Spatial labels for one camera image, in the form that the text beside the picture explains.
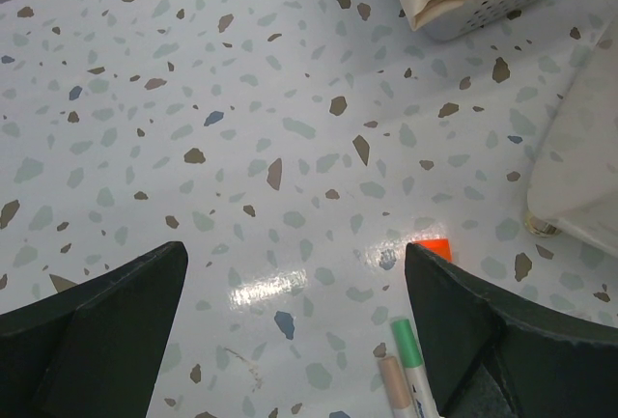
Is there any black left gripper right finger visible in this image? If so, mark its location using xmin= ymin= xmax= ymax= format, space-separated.
xmin=405 ymin=243 xmax=617 ymax=417

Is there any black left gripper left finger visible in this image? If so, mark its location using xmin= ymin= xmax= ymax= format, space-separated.
xmin=1 ymin=241 xmax=188 ymax=417

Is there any beige round drawer organizer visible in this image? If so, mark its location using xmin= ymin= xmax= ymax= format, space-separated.
xmin=525 ymin=20 xmax=617 ymax=256

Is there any green cap marker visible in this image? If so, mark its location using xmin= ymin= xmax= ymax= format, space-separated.
xmin=391 ymin=319 xmax=440 ymax=418

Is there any beige cap marker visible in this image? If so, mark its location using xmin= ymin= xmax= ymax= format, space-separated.
xmin=378 ymin=355 xmax=417 ymax=418

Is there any orange black highlighter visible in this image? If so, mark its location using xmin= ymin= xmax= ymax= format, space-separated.
xmin=415 ymin=237 xmax=453 ymax=263

